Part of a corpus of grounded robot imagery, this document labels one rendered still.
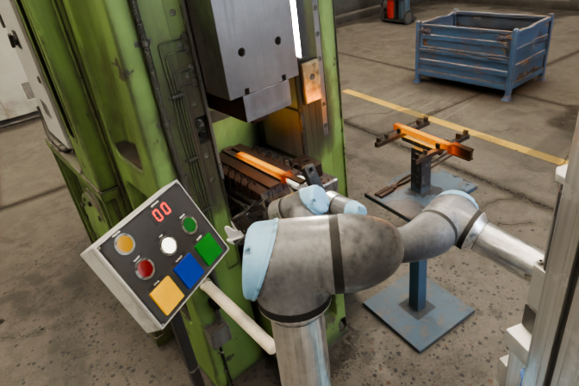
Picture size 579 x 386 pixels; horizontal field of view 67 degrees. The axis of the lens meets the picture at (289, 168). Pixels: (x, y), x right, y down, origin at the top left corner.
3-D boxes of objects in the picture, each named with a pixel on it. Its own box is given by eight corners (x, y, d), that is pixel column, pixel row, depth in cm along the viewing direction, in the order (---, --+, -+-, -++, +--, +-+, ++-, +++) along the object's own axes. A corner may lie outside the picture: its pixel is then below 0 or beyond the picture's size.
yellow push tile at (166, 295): (184, 295, 122) (168, 274, 121) (168, 315, 116) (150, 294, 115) (181, 296, 123) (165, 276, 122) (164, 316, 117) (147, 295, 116)
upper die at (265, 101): (291, 104, 160) (289, 78, 155) (247, 122, 149) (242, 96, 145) (228, 84, 189) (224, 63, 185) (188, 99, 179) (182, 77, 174)
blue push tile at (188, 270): (205, 271, 130) (190, 252, 128) (189, 289, 124) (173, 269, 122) (201, 272, 131) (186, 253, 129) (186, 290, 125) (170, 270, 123)
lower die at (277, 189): (302, 187, 177) (300, 169, 173) (263, 209, 166) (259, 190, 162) (243, 158, 206) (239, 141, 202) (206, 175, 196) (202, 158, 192)
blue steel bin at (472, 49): (546, 80, 489) (557, 13, 454) (508, 102, 449) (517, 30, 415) (451, 64, 575) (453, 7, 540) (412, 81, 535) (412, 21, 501)
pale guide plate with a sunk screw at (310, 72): (322, 97, 186) (319, 58, 178) (306, 104, 181) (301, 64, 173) (319, 96, 187) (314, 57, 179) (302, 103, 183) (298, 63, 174)
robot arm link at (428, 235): (443, 272, 105) (317, 279, 144) (463, 247, 112) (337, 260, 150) (420, 231, 104) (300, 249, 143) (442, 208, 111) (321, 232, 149)
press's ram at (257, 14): (316, 68, 162) (305, -53, 143) (230, 101, 142) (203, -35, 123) (250, 55, 192) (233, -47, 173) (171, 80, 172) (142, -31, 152)
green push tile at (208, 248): (223, 250, 138) (208, 231, 136) (210, 265, 132) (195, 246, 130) (219, 251, 139) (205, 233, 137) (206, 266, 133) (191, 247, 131)
